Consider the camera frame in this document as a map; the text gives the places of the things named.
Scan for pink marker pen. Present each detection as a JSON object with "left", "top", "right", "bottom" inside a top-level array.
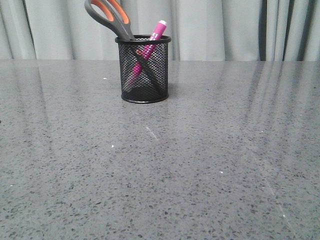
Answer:
[{"left": 128, "top": 20, "right": 167, "bottom": 85}]

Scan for black mesh pen cup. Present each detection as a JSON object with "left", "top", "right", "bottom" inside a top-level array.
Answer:
[{"left": 115, "top": 35, "right": 171, "bottom": 104}]

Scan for grey orange scissors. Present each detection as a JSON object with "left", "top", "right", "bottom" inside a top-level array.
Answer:
[{"left": 84, "top": 0, "right": 166, "bottom": 97}]

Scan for grey curtain backdrop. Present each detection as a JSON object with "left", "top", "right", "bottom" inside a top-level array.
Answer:
[{"left": 0, "top": 0, "right": 320, "bottom": 61}]

